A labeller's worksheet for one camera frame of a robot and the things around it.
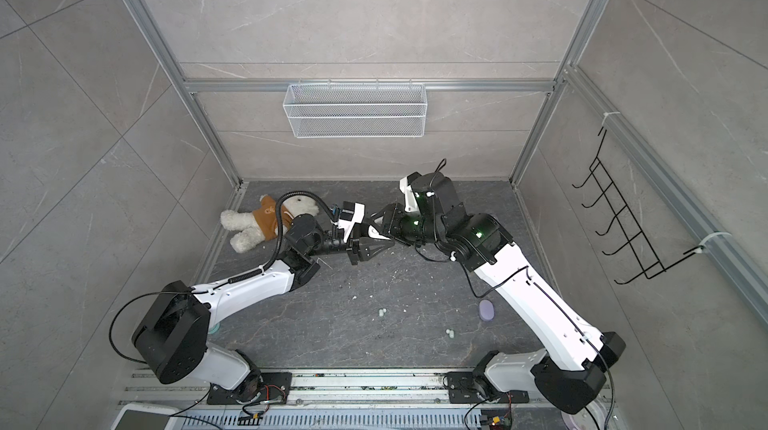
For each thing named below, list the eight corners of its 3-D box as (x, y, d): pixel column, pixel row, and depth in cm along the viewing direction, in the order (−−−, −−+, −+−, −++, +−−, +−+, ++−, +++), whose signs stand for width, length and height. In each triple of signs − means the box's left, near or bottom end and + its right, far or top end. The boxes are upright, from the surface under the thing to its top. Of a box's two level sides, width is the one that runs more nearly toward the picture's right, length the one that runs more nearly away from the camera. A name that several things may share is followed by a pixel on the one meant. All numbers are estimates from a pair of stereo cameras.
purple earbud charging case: (479, 321, 87) (481, 318, 85) (476, 302, 90) (478, 299, 88) (495, 321, 87) (497, 318, 85) (490, 302, 90) (493, 299, 88)
